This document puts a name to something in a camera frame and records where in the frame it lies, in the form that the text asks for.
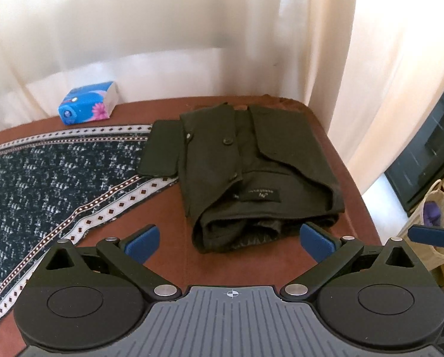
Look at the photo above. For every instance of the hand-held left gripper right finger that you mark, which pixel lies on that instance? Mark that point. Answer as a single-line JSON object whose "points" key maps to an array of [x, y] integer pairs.
{"points": [[316, 241]]}

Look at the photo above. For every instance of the black cabinet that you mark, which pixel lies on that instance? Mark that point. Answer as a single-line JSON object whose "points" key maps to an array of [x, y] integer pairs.
{"points": [[430, 145]]}

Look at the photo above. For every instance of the beige woven basket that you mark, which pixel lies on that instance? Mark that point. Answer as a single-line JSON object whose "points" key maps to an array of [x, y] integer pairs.
{"points": [[416, 214]]}

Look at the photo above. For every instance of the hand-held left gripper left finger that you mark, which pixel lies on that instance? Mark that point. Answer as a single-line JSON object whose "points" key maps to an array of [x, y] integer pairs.
{"points": [[143, 243]]}

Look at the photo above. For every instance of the purple cloth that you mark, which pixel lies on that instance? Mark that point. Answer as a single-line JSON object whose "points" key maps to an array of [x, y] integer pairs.
{"points": [[432, 214]]}

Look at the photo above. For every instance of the white sheer curtain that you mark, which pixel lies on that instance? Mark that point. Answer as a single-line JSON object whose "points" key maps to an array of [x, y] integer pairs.
{"points": [[169, 26]]}

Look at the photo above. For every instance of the navy patterned blanket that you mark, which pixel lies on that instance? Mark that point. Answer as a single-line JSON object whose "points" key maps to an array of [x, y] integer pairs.
{"points": [[50, 178]]}

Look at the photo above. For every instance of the blue tissue pack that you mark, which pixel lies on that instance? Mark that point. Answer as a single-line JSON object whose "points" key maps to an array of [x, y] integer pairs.
{"points": [[84, 104]]}

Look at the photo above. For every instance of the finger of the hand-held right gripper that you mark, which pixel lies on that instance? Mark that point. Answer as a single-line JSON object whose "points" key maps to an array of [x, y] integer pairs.
{"points": [[428, 234]]}

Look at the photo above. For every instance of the dark green jacket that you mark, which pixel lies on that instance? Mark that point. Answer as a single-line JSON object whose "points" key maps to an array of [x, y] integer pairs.
{"points": [[266, 163]]}

